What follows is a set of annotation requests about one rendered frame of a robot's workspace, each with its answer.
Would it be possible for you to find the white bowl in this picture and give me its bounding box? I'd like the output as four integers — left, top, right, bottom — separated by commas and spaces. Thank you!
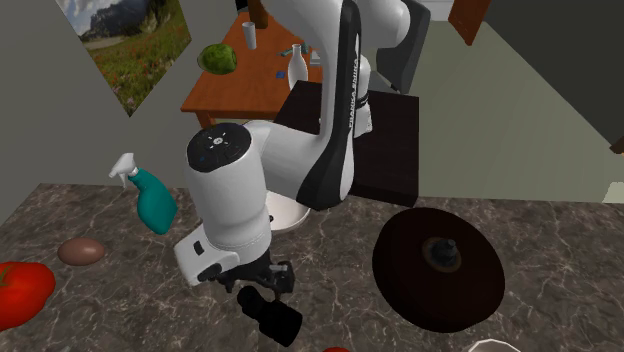
266, 190, 313, 235

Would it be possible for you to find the dark round lid with knob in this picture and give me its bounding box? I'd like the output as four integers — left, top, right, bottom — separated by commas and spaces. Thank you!
371, 206, 507, 335

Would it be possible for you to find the teal spray bottle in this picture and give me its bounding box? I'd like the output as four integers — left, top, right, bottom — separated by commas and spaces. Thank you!
108, 152, 180, 236

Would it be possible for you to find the brown egg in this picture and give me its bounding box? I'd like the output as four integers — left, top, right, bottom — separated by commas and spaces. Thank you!
56, 236, 107, 267

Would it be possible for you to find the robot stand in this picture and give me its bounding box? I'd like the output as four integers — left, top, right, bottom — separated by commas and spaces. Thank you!
272, 80, 421, 209

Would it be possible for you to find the white round dish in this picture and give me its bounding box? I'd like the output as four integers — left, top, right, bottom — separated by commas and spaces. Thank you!
459, 338, 524, 352

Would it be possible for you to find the orange wooden table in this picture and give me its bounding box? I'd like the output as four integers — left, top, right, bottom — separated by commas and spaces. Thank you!
179, 0, 326, 129

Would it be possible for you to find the red tomato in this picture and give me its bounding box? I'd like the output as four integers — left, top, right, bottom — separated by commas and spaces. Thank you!
0, 261, 57, 333

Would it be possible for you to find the brown wooden panel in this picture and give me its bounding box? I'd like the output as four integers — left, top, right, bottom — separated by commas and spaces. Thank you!
446, 0, 493, 47

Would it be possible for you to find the landscape wall picture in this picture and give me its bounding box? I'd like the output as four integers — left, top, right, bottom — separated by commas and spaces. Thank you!
54, 0, 193, 119

